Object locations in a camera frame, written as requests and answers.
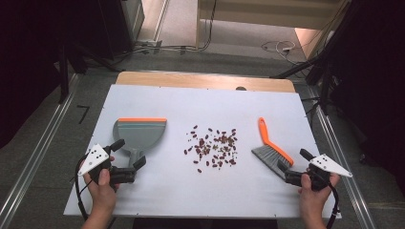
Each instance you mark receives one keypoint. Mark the white board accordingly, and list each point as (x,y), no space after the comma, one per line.
(191,191)

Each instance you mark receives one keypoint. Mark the pile of red beans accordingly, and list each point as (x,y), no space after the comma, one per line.
(211,148)

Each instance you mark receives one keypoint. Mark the grey dustpan with orange lip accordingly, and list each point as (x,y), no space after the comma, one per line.
(140,135)

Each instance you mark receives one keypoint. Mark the person's left hand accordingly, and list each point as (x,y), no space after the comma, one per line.
(102,194)

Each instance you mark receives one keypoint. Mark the black metal stand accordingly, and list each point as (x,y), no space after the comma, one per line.
(318,70)
(63,76)

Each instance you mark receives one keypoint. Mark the person's right hand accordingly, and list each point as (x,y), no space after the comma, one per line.
(313,198)

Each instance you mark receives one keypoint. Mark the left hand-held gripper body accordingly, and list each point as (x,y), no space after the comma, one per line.
(95,159)

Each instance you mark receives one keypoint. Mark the light wooden furniture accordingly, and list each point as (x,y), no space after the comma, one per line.
(254,16)

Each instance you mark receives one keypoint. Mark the metal floor rail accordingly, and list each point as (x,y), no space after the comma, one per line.
(35,159)
(344,152)

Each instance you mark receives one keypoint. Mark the wooden table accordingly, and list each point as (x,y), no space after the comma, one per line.
(197,80)

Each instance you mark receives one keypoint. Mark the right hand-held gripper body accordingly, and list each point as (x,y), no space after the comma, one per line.
(329,165)

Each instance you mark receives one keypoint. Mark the orange brush with grey bristles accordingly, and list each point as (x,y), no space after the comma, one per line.
(270,152)

